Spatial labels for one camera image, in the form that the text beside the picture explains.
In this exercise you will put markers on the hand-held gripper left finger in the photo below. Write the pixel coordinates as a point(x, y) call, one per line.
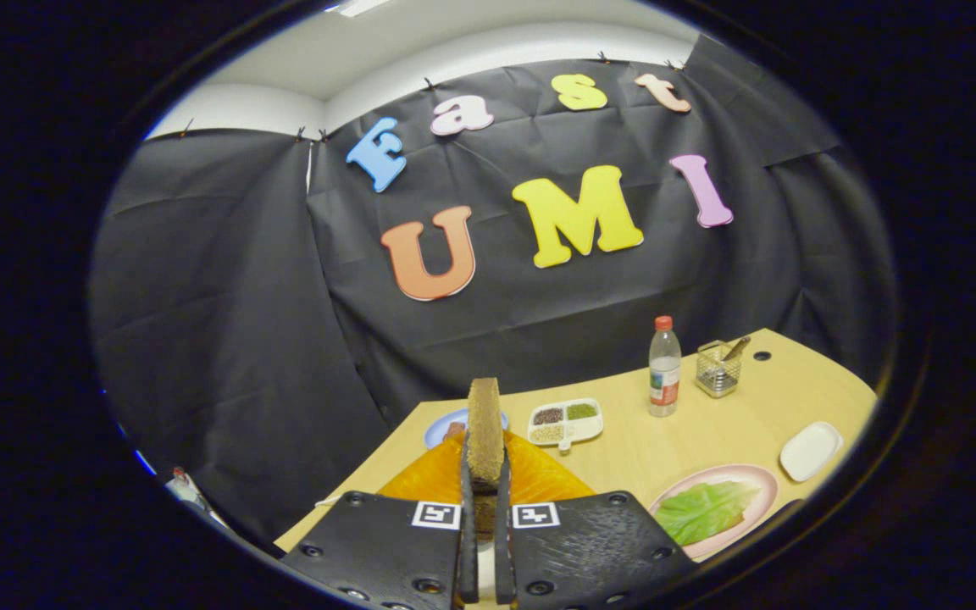
point(468, 542)

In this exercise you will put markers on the black backdrop cloth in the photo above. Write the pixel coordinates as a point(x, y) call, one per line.
point(242, 339)

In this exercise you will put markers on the ceiling light panel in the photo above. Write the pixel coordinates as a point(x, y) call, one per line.
point(361, 7)

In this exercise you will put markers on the small white object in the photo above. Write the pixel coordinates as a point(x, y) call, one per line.
point(185, 489)

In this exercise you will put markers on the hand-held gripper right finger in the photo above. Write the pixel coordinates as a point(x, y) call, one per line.
point(502, 542)

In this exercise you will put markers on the white square plate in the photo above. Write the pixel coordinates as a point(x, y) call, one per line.
point(810, 451)

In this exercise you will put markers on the red orange food pieces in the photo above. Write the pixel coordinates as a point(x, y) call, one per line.
point(455, 430)

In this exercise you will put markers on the brown bread slice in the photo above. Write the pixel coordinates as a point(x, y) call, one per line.
point(485, 432)

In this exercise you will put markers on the clear bottle with red cap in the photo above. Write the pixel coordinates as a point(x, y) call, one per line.
point(664, 373)

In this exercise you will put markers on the small blue plate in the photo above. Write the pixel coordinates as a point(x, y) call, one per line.
point(439, 429)

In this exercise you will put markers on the white divided condiment tray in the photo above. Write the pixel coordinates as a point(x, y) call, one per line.
point(562, 434)

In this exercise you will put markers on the pink round plate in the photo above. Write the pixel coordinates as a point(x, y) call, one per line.
point(757, 487)

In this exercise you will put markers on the green lettuce leaf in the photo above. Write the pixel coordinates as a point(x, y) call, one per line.
point(704, 511)

